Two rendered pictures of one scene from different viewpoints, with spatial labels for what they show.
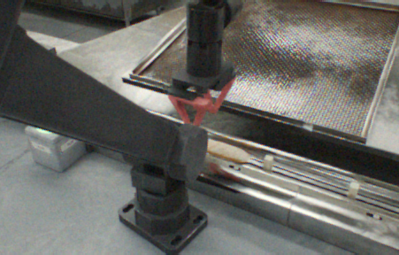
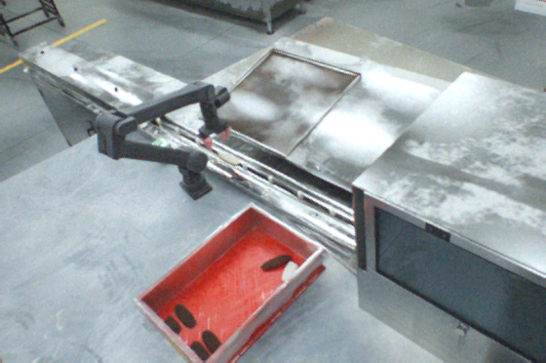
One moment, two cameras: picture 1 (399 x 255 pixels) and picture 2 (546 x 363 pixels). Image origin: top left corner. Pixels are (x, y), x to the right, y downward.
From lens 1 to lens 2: 1.27 m
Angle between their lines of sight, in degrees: 17
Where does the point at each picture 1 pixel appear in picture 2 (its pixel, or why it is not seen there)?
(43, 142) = not seen: hidden behind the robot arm
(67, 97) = (138, 152)
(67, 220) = (161, 184)
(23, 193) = (147, 174)
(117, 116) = (156, 153)
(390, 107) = (309, 140)
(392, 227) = (273, 193)
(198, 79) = (207, 130)
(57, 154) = not seen: hidden behind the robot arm
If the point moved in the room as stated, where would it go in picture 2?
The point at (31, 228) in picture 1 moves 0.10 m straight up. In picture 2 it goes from (148, 187) to (139, 168)
